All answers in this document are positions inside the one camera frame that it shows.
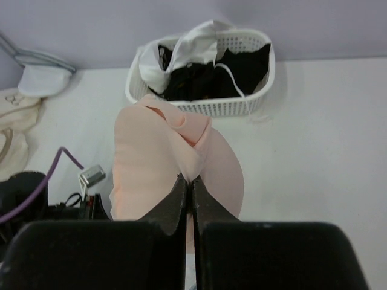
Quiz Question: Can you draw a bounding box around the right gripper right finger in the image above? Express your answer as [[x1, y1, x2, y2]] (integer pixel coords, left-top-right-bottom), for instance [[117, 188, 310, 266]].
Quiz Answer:
[[190, 176, 241, 289]]

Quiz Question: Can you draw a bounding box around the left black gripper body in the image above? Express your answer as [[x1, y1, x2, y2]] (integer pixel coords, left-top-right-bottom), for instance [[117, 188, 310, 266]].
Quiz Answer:
[[45, 193, 111, 221]]

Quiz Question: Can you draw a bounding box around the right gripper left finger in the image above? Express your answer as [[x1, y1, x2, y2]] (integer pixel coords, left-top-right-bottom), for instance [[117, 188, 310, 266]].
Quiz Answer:
[[140, 174, 188, 289]]

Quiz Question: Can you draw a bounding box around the pink bra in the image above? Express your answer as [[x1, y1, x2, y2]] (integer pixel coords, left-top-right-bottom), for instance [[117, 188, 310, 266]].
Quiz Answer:
[[109, 93, 245, 254]]

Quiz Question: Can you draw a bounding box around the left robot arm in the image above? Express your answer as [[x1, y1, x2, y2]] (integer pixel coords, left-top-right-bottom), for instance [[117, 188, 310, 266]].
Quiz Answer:
[[1, 171, 109, 248]]

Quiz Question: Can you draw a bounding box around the middle cream laundry bag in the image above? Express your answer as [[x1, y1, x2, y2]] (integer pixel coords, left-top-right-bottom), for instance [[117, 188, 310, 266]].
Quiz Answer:
[[1, 129, 29, 182]]

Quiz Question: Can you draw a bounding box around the cream laundry bag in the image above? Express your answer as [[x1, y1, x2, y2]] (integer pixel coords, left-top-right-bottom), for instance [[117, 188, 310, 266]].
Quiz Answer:
[[1, 88, 42, 132], [1, 129, 29, 182]]

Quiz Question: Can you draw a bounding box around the top cream laundry bag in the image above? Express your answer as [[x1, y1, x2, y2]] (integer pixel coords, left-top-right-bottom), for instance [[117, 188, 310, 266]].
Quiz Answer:
[[1, 88, 42, 132]]

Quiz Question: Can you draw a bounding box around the black bra in basket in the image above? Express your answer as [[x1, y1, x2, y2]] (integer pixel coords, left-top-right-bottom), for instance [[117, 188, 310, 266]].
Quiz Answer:
[[155, 43, 271, 102]]

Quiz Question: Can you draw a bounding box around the spare white mesh bag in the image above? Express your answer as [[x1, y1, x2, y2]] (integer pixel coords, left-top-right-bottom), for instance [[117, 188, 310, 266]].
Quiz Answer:
[[15, 50, 77, 98]]

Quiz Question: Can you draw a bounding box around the white bra in basket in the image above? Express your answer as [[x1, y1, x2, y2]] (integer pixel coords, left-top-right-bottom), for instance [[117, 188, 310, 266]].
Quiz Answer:
[[138, 20, 234, 94]]

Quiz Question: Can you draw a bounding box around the white plastic basket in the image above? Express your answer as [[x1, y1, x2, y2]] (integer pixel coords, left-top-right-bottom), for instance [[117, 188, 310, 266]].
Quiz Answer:
[[125, 28, 275, 117]]

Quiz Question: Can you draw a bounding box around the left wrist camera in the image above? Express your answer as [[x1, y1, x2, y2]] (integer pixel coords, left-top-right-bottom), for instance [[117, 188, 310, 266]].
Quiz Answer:
[[78, 164, 106, 191]]

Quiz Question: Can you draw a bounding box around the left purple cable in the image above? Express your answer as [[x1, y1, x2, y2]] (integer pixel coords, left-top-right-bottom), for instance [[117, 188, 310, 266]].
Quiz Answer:
[[0, 146, 85, 224]]

